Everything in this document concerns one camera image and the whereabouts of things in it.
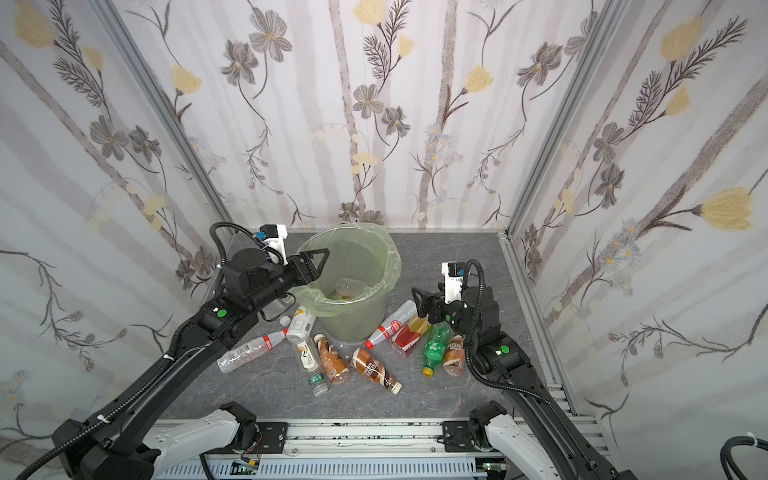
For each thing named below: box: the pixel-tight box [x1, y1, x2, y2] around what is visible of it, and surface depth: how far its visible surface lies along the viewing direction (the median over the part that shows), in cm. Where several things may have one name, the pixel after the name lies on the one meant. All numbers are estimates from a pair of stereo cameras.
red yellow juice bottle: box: [391, 315, 429, 351], surface depth 88 cm
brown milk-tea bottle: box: [443, 334, 465, 377], surface depth 85 cm
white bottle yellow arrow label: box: [288, 306, 316, 341], surface depth 90 cm
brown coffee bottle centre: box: [349, 348, 403, 395], surface depth 82 cm
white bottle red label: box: [364, 300, 418, 350], surface depth 92 cm
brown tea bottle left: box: [313, 333, 350, 385], surface depth 84 cm
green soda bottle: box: [422, 322, 451, 378], surface depth 87 cm
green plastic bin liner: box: [288, 223, 402, 317], surface depth 83 cm
